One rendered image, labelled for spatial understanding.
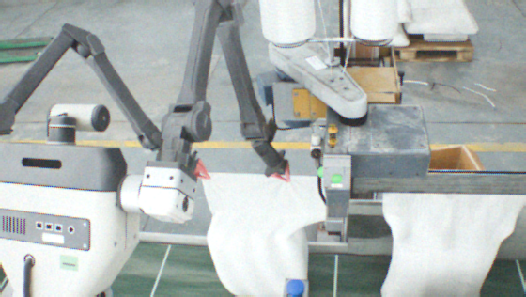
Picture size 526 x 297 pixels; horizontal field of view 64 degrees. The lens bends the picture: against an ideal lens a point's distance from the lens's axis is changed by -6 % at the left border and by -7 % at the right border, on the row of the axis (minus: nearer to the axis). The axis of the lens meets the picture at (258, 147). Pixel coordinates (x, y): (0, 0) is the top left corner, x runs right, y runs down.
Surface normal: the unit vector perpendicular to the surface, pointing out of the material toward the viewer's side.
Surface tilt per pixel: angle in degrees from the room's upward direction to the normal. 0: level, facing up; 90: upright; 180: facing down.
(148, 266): 0
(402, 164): 90
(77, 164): 50
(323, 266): 0
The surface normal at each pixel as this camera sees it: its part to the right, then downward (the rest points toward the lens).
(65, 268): -0.23, 0.00
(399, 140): -0.11, -0.77
